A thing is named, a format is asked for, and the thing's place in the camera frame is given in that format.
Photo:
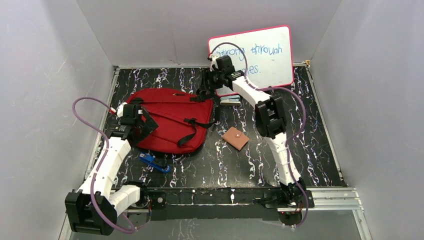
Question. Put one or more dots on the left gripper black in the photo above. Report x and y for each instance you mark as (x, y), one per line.
(145, 123)

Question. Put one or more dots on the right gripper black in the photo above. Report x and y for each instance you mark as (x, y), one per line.
(207, 76)

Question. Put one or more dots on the red student backpack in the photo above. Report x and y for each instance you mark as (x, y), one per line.
(183, 119)

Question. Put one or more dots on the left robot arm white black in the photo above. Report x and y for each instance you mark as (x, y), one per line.
(94, 208)

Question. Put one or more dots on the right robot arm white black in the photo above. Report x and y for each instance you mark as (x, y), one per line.
(270, 123)

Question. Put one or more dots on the blue stapler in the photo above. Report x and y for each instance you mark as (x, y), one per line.
(158, 164)

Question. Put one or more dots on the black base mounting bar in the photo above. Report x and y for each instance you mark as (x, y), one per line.
(264, 203)

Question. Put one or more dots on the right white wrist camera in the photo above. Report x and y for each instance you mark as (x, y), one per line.
(213, 63)

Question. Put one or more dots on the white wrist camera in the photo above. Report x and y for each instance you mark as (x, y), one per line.
(213, 63)
(120, 110)

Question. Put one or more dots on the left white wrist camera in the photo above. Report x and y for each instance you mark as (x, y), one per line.
(120, 110)

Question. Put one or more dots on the whiteboard with pink frame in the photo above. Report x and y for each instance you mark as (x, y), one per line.
(264, 54)

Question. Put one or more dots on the aluminium frame rail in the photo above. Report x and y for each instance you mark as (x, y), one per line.
(341, 199)

